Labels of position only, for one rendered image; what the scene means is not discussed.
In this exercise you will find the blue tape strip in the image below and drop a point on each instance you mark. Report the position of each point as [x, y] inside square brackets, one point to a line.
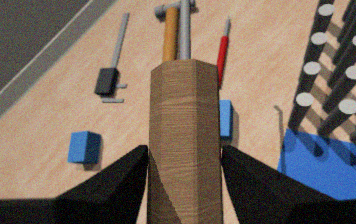
[320, 162]

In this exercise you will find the blue rectangular block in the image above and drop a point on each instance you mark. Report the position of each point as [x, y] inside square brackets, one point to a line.
[226, 120]
[84, 147]

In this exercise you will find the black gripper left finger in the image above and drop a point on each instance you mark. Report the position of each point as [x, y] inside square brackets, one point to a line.
[112, 196]

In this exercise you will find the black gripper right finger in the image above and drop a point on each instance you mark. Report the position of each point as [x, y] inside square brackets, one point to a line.
[263, 195]

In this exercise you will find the red cylinder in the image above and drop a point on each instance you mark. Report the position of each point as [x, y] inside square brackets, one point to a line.
[222, 51]

